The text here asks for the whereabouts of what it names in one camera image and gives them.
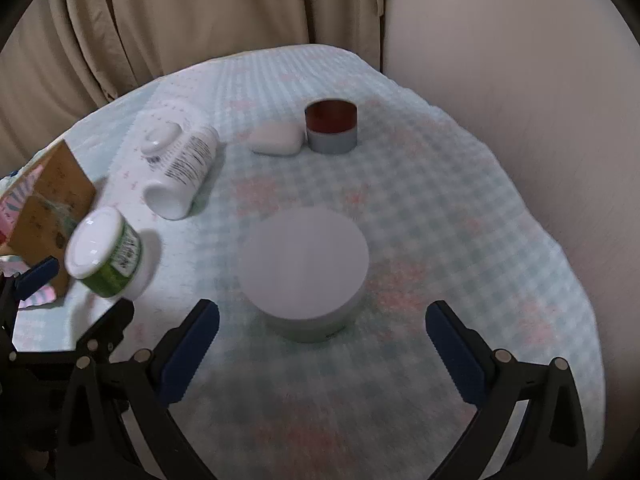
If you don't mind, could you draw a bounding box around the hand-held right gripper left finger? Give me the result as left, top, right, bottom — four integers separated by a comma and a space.
56, 299, 221, 480

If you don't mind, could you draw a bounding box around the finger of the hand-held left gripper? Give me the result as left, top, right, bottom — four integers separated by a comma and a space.
0, 256, 60, 313
74, 300, 137, 363

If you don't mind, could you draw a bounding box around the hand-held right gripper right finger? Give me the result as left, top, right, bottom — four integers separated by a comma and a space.
425, 300, 590, 480

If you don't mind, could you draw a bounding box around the green label white lid jar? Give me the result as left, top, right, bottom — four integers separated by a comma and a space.
65, 206, 161, 301

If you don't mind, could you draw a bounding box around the cardboard box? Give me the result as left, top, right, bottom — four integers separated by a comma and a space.
0, 139, 98, 306

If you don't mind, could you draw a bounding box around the pale green white lid jar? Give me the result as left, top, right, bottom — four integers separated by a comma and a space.
239, 208, 371, 345

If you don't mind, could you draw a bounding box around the white pill bottle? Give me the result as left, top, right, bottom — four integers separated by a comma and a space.
142, 125, 221, 221

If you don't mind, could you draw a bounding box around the small white jar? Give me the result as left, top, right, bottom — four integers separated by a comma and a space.
141, 122, 182, 157

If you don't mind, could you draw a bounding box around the white earbud case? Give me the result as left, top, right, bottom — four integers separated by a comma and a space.
249, 122, 306, 157

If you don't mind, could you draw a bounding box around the red and silver round tin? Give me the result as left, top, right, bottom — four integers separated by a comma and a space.
305, 101, 359, 154

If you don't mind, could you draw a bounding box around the beige curtain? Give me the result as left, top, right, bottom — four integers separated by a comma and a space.
0, 0, 387, 156

